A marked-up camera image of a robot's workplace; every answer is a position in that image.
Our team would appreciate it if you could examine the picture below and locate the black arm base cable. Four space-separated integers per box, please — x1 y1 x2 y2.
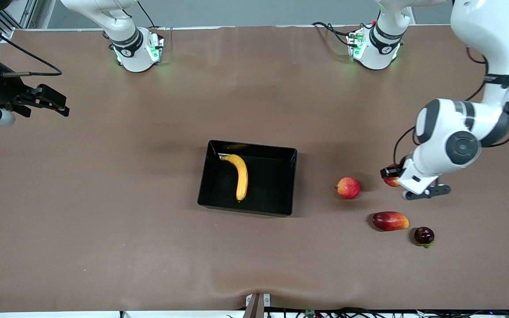
311 21 353 47

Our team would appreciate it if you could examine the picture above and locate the yellow banana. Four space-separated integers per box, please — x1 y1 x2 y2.
220 154 249 203

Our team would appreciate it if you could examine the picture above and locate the red yellow apple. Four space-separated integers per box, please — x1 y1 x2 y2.
385 164 403 187

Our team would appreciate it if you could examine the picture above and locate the black rectangular plastic box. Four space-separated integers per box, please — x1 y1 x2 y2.
197 140 298 217

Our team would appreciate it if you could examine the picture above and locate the red mango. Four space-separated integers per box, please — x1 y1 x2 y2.
372 211 410 232

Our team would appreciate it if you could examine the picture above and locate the red apple left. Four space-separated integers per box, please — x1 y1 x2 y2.
335 177 362 200

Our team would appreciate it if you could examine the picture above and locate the brown table mat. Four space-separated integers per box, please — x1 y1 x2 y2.
0 24 509 312

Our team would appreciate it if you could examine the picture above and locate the aluminium frame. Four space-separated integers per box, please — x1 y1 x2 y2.
0 0 56 40

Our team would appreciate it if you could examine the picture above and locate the dark purple mangosteen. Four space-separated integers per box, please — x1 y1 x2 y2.
414 227 435 248

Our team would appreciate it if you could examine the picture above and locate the metal table clamp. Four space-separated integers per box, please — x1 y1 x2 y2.
245 292 272 318

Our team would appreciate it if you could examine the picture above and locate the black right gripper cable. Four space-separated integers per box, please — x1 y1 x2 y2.
0 11 63 78

